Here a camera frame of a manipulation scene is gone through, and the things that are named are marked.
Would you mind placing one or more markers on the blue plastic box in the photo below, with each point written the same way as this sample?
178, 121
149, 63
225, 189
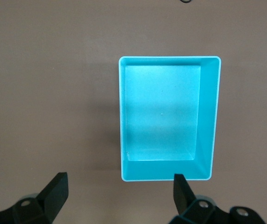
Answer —
161, 112

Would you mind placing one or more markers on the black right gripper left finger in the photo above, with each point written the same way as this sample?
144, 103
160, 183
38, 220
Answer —
51, 196

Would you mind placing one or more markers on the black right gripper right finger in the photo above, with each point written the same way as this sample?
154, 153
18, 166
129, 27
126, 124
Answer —
182, 196

